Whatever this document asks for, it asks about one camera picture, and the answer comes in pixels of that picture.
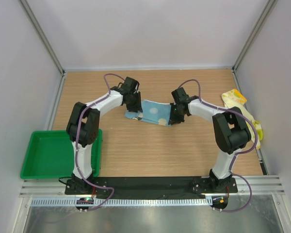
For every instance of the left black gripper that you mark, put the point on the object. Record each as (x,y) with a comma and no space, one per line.
(137,107)

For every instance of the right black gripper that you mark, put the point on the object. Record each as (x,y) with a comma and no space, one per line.
(173,120)

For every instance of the blue polka dot towel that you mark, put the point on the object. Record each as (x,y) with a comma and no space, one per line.
(153,112)

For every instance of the yellow green patterned towel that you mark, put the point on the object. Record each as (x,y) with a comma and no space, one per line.
(234,98)

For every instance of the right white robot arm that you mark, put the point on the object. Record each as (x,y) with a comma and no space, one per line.
(230,130)

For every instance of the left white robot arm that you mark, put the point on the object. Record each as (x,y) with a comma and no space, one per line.
(83,129)

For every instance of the green plastic tray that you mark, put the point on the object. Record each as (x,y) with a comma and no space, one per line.
(50,154)

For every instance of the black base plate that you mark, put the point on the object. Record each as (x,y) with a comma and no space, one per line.
(152,188)

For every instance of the white slotted cable duct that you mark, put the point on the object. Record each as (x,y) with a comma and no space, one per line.
(86,202)

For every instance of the aluminium front rail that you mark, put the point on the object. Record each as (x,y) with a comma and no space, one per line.
(260,185)

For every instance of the left aluminium frame post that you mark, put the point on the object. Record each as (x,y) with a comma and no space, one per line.
(40,33)

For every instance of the aluminium frame post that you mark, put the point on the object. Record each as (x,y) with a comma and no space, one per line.
(40,33)
(267,9)

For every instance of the right aluminium frame post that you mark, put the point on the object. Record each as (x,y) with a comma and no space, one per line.
(267,9)

